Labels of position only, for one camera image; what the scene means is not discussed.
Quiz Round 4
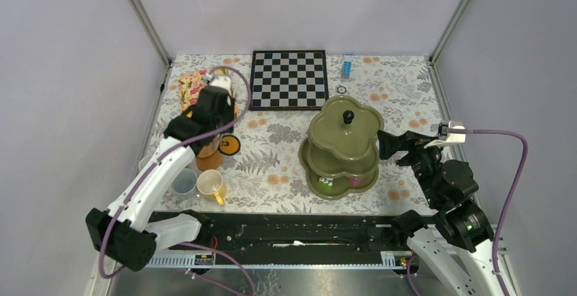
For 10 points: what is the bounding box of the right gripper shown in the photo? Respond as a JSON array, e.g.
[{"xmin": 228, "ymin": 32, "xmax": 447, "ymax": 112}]
[{"xmin": 375, "ymin": 129, "xmax": 447, "ymax": 205}]

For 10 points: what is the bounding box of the green three-tier serving stand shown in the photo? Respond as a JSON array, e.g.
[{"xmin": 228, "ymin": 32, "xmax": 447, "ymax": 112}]
[{"xmin": 299, "ymin": 95, "xmax": 384, "ymax": 200}]

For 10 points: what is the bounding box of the kiwi purple cake slice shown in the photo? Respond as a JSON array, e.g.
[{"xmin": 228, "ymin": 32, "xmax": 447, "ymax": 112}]
[{"xmin": 348, "ymin": 178, "xmax": 363, "ymax": 188}]

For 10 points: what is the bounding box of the green kiwi cake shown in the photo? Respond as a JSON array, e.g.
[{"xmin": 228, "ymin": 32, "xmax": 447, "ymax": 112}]
[{"xmin": 318, "ymin": 177, "xmax": 333, "ymax": 191}]

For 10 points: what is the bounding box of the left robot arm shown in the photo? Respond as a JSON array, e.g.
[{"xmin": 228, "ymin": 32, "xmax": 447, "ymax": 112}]
[{"xmin": 86, "ymin": 86, "xmax": 235, "ymax": 278}]

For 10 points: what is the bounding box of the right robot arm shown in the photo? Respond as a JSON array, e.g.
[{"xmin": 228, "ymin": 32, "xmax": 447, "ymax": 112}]
[{"xmin": 377, "ymin": 121, "xmax": 528, "ymax": 295}]

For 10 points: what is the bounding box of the floral pastry tray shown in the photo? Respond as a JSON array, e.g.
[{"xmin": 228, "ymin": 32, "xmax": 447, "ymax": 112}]
[{"xmin": 178, "ymin": 69, "xmax": 240, "ymax": 119}]

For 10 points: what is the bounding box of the black yellow smiley coaster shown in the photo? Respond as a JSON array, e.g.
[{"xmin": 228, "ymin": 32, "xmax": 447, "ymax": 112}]
[{"xmin": 218, "ymin": 135, "xmax": 241, "ymax": 156}]

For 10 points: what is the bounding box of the woven rattan coaster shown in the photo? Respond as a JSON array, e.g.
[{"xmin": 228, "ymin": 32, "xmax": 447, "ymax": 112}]
[{"xmin": 197, "ymin": 141, "xmax": 219, "ymax": 159}]

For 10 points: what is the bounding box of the orange round coaster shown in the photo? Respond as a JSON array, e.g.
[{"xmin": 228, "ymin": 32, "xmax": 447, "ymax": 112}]
[{"xmin": 196, "ymin": 151, "xmax": 222, "ymax": 171}]

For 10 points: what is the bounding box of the black white chessboard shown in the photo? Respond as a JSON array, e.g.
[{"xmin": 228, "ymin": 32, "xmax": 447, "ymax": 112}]
[{"xmin": 249, "ymin": 50, "xmax": 329, "ymax": 111}]

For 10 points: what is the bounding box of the grey blue cup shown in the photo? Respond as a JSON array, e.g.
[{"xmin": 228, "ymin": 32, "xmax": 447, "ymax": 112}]
[{"xmin": 171, "ymin": 167, "xmax": 197, "ymax": 196}]

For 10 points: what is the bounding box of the blue rectangular block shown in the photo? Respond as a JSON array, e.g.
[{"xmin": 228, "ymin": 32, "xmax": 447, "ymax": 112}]
[{"xmin": 341, "ymin": 61, "xmax": 352, "ymax": 79}]

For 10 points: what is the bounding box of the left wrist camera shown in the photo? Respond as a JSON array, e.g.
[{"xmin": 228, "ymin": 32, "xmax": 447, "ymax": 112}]
[{"xmin": 203, "ymin": 74, "xmax": 233, "ymax": 93}]

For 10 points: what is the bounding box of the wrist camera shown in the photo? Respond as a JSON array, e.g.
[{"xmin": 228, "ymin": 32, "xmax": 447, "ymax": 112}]
[
  {"xmin": 424, "ymin": 120, "xmax": 466, "ymax": 148},
  {"xmin": 203, "ymin": 74, "xmax": 233, "ymax": 93}
]

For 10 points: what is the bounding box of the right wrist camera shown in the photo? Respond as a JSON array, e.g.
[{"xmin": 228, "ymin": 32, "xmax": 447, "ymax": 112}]
[{"xmin": 424, "ymin": 120, "xmax": 466, "ymax": 148}]

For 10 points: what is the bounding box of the yellow handled mug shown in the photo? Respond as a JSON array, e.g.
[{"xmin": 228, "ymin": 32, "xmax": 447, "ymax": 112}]
[{"xmin": 197, "ymin": 169, "xmax": 227, "ymax": 206}]

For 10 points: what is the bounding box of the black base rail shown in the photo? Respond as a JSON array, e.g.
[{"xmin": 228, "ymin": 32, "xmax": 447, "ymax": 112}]
[{"xmin": 124, "ymin": 210, "xmax": 452, "ymax": 268}]

